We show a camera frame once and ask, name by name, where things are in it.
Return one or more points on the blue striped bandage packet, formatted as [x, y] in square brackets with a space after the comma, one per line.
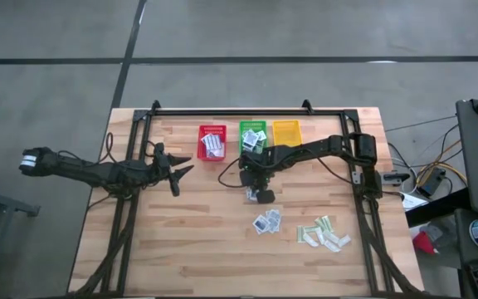
[218, 153]
[213, 142]

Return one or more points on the red plastic basket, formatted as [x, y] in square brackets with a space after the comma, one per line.
[198, 143]

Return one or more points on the black power box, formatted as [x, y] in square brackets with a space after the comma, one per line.
[432, 182]

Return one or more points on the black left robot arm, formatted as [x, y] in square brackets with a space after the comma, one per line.
[89, 172]

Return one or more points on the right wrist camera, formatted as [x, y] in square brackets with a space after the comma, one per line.
[266, 196]

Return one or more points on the green plastic basket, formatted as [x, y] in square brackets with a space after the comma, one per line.
[243, 124]

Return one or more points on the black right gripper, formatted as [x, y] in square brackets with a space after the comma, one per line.
[255, 179]

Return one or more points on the black elongated device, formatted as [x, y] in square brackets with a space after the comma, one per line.
[394, 177]

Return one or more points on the white paper sheet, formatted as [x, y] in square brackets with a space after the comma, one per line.
[413, 202]

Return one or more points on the yellow plastic basket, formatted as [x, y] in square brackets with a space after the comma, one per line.
[287, 133]

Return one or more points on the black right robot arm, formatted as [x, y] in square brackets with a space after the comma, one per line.
[318, 149]

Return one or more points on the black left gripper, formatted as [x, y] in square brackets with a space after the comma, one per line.
[160, 170]

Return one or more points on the red fabric item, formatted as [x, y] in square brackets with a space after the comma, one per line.
[423, 244]

